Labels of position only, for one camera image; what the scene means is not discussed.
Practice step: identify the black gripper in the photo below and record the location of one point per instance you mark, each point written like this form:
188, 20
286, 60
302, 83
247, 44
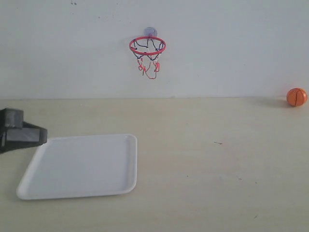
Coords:
16, 134

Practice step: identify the small orange basketball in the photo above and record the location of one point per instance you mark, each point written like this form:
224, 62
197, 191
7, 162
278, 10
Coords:
296, 97

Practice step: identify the red mini basketball hoop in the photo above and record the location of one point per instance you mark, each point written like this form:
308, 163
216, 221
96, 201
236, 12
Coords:
147, 51

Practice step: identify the white plastic tray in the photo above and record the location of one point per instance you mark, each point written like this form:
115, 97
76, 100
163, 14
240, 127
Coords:
81, 166

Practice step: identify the clear suction cup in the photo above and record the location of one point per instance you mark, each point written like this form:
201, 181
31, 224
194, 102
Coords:
150, 32

